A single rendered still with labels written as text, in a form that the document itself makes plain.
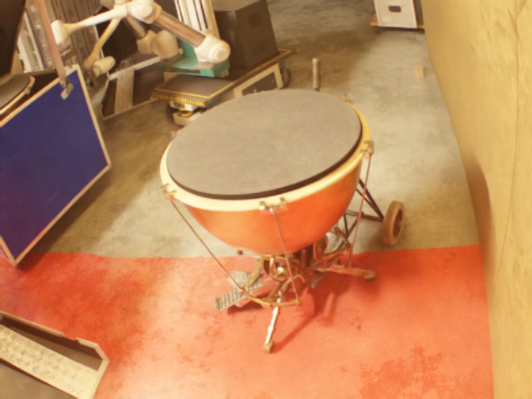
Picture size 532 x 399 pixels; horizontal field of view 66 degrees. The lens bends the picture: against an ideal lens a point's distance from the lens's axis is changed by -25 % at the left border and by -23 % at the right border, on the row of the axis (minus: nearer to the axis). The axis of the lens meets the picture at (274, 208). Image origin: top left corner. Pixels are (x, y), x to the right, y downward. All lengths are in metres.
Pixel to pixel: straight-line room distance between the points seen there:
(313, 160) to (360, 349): 0.82
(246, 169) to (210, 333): 0.88
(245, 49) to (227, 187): 2.12
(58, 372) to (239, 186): 1.33
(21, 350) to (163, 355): 0.81
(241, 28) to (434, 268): 2.09
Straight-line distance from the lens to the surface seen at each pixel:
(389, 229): 2.24
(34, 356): 2.41
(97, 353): 2.25
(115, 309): 2.48
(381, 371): 1.92
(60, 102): 2.94
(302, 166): 1.50
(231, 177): 1.52
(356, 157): 1.54
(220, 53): 3.01
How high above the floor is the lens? 1.64
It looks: 38 degrees down
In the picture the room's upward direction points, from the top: 14 degrees counter-clockwise
